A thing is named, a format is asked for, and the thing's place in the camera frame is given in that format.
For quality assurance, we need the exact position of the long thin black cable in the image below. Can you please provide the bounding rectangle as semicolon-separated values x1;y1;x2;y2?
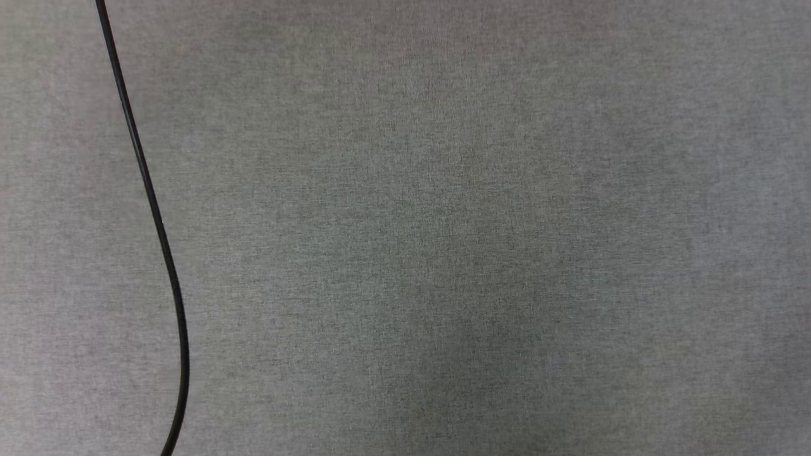
95;0;191;456

